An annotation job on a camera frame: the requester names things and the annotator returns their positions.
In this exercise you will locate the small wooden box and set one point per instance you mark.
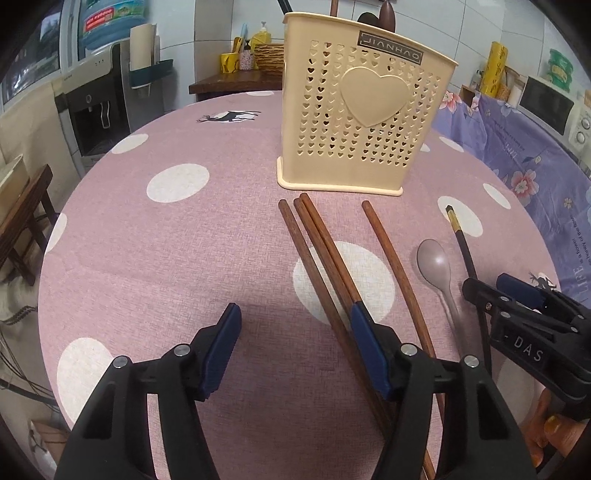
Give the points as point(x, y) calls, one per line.
point(472, 97)

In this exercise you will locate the yellow soap pump bottle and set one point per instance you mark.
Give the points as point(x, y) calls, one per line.
point(262, 34)

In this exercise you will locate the sliding glass window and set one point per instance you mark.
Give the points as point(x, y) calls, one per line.
point(32, 46)

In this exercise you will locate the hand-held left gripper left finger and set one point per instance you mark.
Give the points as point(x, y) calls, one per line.
point(221, 350)

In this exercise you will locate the beige plastic utensil holder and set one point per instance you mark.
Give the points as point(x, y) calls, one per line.
point(364, 115)

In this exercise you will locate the pink floral pump bottle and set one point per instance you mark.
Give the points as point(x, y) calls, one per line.
point(246, 57)

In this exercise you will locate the yellow cup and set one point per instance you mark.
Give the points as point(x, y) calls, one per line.
point(229, 63)

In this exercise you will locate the grey plastic spoon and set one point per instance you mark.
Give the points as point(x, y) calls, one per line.
point(434, 265)

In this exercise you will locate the blue water jug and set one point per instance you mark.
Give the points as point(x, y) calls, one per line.
point(111, 23)

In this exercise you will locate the brown wooden spoon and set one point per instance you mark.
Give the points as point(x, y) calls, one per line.
point(387, 14)
point(367, 18)
point(334, 5)

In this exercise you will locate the purple floral cloth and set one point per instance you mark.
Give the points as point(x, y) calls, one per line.
point(535, 166)

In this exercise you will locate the person's right hand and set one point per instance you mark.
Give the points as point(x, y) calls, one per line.
point(558, 429)

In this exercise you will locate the white microwave oven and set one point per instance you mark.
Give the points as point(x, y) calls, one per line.
point(551, 108)

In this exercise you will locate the woven wash basin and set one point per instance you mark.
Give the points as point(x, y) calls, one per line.
point(270, 57)

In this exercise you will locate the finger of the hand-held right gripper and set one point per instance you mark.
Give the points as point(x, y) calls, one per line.
point(524, 290)
point(480, 295)

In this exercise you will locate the grey water dispenser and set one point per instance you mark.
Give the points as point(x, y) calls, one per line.
point(92, 106)

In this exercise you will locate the wooden vanity cabinet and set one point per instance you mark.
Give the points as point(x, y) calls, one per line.
point(231, 85)

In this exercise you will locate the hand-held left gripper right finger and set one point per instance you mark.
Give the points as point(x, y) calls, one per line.
point(369, 346)

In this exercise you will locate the blue paper roll holder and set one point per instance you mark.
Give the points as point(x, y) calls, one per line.
point(152, 74)

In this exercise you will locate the black chopstick gold band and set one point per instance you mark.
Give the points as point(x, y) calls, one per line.
point(466, 249)
point(286, 5)

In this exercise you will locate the dark wooden stool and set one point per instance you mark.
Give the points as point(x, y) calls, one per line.
point(32, 207)

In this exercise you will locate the wooden condiment rack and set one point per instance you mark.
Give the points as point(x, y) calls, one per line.
point(511, 87)

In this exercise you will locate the paper towel roll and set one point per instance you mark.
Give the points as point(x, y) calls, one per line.
point(144, 46)

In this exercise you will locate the yellow wrap roll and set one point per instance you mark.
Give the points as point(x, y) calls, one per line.
point(494, 69)

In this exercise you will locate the brown wooden chopstick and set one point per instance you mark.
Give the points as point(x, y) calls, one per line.
point(323, 258)
point(328, 244)
point(397, 267)
point(314, 272)

